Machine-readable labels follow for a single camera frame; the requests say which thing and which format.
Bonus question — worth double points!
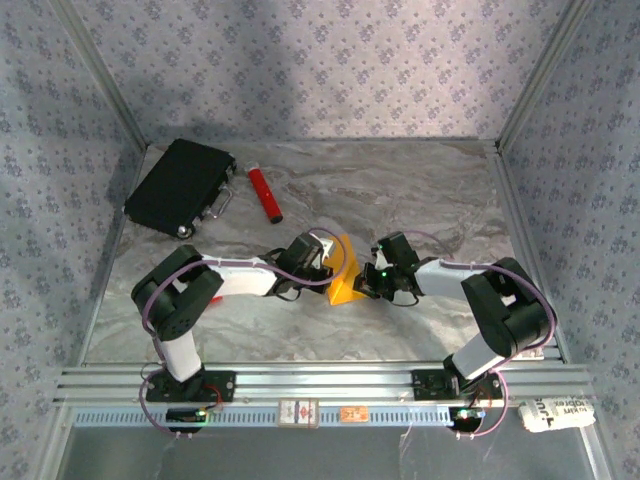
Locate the orange-yellow cloth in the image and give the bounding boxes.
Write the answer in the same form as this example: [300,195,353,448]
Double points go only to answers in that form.
[327,233,374,306]

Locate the red glitter cylinder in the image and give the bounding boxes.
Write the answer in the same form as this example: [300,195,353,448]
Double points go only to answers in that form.
[244,160,285,225]

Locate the aluminium base beam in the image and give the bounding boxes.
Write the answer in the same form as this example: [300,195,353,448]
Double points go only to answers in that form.
[53,363,591,407]

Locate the white label with red diamond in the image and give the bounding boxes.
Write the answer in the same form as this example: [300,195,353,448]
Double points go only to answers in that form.
[277,398,321,430]

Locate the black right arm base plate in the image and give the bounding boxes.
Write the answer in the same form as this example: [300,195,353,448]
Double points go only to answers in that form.
[412,368,504,401]

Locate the aluminium side rail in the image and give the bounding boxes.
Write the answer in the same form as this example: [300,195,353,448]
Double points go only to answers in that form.
[492,144,566,364]
[79,144,149,366]

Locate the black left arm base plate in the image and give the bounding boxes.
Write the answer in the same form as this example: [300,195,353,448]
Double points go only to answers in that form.
[145,369,237,404]

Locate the black case with metal handle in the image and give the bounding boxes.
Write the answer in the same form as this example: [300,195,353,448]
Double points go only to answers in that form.
[123,138,238,240]

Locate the grey slotted cable duct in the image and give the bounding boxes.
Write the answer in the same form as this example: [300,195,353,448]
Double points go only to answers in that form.
[69,405,454,429]

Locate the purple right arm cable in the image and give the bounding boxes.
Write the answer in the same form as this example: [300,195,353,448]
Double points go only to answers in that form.
[399,228,559,441]

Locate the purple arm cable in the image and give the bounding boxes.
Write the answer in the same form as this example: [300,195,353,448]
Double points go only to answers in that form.
[138,227,350,441]
[399,228,559,441]

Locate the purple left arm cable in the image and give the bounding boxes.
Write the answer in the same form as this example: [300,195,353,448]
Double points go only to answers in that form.
[138,227,350,441]

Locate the aluminium frame post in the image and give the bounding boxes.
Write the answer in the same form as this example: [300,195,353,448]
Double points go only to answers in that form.
[494,0,594,151]
[52,0,151,149]

